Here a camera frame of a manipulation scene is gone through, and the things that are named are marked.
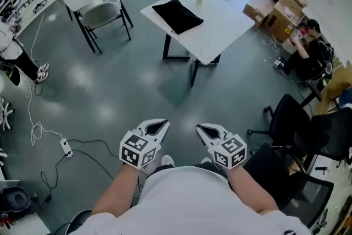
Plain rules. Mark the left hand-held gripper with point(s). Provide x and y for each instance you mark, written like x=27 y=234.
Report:
x=134 y=151

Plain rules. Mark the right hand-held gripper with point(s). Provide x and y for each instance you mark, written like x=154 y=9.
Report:
x=229 y=152

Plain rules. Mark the person's right forearm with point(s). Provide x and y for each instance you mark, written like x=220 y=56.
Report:
x=250 y=190

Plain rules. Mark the person's left forearm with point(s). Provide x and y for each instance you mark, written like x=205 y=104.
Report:
x=115 y=192

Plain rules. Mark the clear plastic bag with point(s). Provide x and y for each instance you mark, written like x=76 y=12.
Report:
x=292 y=40

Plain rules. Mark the person's right shoe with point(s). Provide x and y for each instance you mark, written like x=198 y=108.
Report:
x=206 y=160

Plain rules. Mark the person's shoe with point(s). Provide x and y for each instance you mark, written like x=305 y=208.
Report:
x=206 y=160
x=167 y=161

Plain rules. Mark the person's left shoe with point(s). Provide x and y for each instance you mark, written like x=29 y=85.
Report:
x=167 y=161

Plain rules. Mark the person's black shorts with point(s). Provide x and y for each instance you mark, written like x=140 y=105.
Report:
x=209 y=166

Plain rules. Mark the black padded office chair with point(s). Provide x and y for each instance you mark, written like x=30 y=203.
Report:
x=286 y=118

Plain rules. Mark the person's white shirt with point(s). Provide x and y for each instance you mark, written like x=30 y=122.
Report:
x=187 y=206

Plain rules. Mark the white power strip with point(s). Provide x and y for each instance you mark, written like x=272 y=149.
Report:
x=65 y=147

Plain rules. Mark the black white patterned block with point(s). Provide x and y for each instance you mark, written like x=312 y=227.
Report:
x=277 y=63

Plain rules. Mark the white marble table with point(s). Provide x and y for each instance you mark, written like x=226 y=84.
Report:
x=220 y=27

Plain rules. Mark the scattered white sticks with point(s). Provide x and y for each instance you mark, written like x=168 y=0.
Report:
x=270 y=44

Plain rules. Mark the black mesh office chair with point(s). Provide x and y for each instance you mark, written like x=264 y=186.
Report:
x=302 y=195

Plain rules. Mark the black mesh headrest chair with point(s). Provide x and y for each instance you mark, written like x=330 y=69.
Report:
x=327 y=132

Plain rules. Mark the grey shell chair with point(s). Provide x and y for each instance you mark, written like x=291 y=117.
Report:
x=100 y=15

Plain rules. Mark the large open cardboard box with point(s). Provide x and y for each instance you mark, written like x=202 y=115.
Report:
x=280 y=22

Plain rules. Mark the white office chair base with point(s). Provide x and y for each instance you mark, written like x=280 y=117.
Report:
x=6 y=115

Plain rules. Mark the black air fryer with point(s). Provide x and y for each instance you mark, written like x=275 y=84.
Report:
x=15 y=201

